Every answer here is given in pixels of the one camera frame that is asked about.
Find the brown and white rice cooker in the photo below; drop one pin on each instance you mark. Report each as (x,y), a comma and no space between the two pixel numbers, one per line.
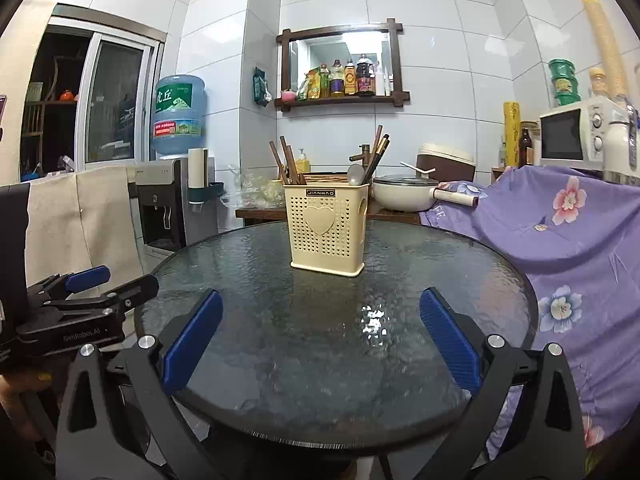
(445,157)

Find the clear plastic bags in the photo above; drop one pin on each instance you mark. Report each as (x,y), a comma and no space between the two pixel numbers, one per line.
(255,187)

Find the metal spoon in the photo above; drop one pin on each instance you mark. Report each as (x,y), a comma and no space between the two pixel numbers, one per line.
(355,172)

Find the purple floral cloth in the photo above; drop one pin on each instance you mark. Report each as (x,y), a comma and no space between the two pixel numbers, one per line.
(575,260)

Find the brown wooden chopstick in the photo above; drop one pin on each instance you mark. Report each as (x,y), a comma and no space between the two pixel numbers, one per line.
(277,160)
(295,167)
(286,152)
(376,145)

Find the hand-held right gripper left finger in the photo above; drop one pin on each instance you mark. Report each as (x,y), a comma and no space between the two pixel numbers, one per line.
(192,340)

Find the pink bowl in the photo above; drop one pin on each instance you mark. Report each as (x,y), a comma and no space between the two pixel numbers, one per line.
(288,95)

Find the sliding glass door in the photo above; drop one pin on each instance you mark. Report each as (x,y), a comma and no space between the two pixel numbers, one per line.
(120,100)

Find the brass tap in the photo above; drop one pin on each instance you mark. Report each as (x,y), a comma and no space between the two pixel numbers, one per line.
(365,152)

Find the green hanging packet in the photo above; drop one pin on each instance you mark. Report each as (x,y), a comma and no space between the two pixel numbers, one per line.
(261,87)

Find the yellow labelled oil bottle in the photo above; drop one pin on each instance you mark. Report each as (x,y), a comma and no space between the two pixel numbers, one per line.
(337,80)

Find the yellow roll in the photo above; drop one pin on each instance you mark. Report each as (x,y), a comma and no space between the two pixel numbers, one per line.
(512,135)

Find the white paper cup dispenser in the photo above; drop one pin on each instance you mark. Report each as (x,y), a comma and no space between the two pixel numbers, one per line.
(197,170)

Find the orange pot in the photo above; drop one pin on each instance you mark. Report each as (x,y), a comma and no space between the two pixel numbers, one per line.
(67,95)

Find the brown glass bottle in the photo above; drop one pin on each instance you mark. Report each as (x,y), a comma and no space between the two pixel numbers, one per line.
(524,150)

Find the person's left hand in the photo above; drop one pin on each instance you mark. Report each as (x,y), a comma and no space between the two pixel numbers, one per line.
(20,410)

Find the large dark sauce bottle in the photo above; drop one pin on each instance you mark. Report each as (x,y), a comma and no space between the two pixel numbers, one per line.
(365,77)

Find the beige plastic utensil holder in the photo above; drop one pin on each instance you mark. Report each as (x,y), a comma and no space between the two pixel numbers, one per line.
(325,245)

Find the white pan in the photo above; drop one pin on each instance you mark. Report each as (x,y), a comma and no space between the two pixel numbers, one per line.
(400,197)

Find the yellow soap pump bottle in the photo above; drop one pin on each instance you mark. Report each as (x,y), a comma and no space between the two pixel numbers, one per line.
(302,164)

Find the grey water dispenser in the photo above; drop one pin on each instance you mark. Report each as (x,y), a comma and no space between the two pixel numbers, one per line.
(160,190)

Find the black chopstick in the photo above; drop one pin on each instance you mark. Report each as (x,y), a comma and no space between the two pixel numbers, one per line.
(371,167)
(382,144)

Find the long sleeve of paper cups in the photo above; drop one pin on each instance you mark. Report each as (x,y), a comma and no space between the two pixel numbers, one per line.
(602,40)

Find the glass pan lid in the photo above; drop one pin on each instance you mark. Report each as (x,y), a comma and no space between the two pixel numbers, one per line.
(405,180)

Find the white plastic jug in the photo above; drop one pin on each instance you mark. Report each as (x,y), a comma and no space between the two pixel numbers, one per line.
(617,145)

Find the dark wooden side table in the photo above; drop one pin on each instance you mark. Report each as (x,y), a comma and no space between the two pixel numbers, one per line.
(260,214)

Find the stack of green tubs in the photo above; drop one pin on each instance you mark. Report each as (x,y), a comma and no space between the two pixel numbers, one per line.
(562,82)

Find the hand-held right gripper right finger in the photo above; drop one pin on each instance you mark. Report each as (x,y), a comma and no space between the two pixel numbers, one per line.
(450,340)

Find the yellow food packet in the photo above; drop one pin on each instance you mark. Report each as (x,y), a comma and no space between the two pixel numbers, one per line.
(310,85)

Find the amber sauce bottle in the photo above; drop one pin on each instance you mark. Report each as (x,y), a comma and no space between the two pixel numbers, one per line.
(350,80)

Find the white microwave oven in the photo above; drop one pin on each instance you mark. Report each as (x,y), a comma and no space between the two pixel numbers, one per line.
(565,135)

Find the white plastic bottle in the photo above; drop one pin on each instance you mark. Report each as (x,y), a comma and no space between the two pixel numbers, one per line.
(381,82)

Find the dark wooden framed wall shelf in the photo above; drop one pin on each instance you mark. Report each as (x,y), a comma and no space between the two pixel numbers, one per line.
(340,101)

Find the blue water jug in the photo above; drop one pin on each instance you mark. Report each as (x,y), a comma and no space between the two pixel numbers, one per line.
(177,110)

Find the beige cloth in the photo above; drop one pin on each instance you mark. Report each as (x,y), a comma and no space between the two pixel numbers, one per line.
(75,220)

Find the yellow capped oil bottle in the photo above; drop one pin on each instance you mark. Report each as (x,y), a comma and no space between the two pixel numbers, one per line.
(598,85)

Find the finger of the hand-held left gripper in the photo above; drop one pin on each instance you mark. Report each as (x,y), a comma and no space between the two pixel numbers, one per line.
(130,292)
(87,277)

